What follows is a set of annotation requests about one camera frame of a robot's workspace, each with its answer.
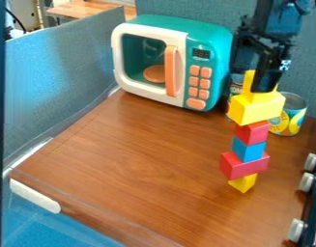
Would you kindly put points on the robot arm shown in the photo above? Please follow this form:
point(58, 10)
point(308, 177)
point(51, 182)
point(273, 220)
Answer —
point(278, 14)

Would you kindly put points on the blue cube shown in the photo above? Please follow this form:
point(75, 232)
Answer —
point(248, 150)

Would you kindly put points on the large red block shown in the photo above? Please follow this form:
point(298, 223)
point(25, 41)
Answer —
point(243, 166)

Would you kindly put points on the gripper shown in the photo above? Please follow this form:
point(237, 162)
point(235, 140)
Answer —
point(259, 40)

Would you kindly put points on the small yellow cube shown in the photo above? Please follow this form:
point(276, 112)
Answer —
point(242, 183)

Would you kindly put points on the wooden desk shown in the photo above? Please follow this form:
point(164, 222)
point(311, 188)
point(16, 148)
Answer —
point(91, 9)

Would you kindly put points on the large yellow cube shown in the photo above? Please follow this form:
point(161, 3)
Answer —
point(255, 108)

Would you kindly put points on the small yellow block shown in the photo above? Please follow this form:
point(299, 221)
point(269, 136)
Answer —
point(248, 82)

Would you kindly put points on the toy stove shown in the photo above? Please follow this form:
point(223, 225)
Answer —
point(310, 199)

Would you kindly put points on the can with dark label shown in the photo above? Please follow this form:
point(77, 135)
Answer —
point(235, 91)

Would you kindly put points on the toy microwave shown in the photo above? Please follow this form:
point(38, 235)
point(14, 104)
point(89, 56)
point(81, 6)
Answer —
point(173, 61)

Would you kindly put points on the small red cube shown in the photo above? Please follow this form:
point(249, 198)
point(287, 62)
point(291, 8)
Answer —
point(253, 132)

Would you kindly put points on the can with yellow blue label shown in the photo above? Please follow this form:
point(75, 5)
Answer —
point(291, 117)

